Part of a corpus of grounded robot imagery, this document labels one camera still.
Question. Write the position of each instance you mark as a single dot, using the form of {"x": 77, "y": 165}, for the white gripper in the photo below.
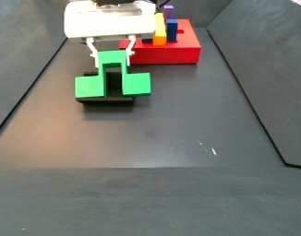
{"x": 91, "y": 21}

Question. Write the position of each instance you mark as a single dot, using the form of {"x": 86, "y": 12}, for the green bridge-shaped block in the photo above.
{"x": 113, "y": 61}

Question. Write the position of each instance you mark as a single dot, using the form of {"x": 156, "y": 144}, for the red base board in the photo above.
{"x": 176, "y": 53}

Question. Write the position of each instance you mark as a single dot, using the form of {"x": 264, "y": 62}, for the black fixture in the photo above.
{"x": 114, "y": 98}

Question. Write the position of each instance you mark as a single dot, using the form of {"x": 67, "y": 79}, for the blue block left rear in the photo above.
{"x": 148, "y": 40}

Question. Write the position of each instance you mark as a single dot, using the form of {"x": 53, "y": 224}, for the blue block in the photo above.
{"x": 148, "y": 40}
{"x": 172, "y": 29}

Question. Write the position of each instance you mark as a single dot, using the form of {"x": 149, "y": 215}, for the yellow long bar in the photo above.
{"x": 160, "y": 34}

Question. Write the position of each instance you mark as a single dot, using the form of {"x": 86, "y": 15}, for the blue block right rear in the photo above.
{"x": 172, "y": 29}

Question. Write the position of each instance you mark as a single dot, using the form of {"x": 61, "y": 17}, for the purple block right front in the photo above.
{"x": 169, "y": 11}

